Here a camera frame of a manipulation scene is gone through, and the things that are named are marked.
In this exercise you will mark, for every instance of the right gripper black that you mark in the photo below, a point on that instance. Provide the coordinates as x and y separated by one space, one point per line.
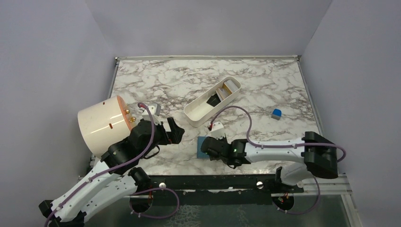
223 139

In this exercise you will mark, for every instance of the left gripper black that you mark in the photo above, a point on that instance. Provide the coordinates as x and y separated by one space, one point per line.
178 134

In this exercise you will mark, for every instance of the blue leather card holder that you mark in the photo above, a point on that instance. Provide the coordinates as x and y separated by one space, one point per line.
200 154

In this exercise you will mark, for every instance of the white oblong plastic tray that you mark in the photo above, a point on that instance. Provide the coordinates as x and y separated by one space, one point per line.
198 111

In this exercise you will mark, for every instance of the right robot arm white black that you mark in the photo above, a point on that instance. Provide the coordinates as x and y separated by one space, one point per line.
311 156

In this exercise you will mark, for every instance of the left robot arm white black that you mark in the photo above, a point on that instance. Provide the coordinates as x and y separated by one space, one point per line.
115 176

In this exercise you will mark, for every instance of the black card in tray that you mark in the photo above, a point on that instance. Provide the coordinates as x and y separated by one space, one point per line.
214 100

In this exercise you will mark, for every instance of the white cards stack in tray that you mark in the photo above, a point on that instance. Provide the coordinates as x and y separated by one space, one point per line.
226 89

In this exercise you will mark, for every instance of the small blue grey block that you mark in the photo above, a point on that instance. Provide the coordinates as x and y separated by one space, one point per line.
276 114

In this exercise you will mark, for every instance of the cream cylindrical container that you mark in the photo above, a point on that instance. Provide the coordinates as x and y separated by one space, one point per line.
105 123

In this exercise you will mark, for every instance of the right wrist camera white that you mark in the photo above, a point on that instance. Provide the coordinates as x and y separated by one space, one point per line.
217 131

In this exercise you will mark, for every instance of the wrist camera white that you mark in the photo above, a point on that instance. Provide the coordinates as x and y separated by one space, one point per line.
217 131
155 112

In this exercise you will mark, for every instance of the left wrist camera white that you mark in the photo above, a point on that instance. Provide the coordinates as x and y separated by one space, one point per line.
155 112

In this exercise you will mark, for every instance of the black front mounting rail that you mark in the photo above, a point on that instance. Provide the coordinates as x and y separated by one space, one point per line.
204 190

